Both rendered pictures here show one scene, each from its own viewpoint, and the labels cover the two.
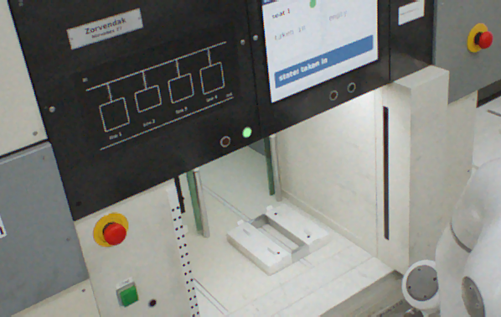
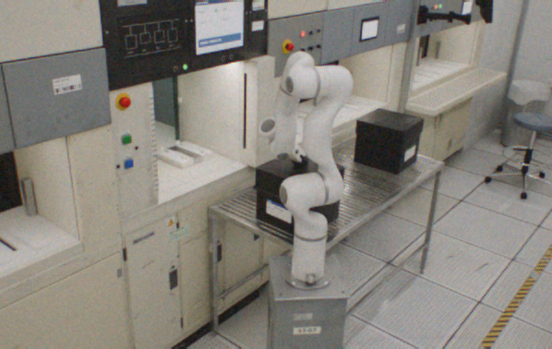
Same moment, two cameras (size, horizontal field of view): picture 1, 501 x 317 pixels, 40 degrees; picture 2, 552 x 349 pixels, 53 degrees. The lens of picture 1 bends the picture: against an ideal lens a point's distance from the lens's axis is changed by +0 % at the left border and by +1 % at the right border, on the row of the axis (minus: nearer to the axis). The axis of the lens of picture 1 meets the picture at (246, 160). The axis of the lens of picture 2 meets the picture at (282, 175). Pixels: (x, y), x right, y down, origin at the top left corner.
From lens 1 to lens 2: 1.13 m
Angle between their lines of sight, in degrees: 19
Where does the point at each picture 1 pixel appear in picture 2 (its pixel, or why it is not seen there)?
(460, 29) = (279, 40)
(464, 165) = not seen: hidden behind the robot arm
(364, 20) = (237, 24)
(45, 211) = (98, 81)
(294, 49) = (207, 30)
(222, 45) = (177, 20)
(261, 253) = (177, 159)
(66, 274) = (102, 117)
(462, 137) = not seen: hidden behind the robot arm
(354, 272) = (228, 166)
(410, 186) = (258, 114)
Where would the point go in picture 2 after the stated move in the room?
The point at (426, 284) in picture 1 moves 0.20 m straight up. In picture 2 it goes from (269, 126) to (270, 74)
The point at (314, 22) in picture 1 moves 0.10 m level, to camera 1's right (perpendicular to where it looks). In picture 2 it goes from (216, 19) to (239, 18)
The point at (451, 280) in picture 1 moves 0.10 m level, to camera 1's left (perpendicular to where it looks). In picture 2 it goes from (280, 114) to (254, 115)
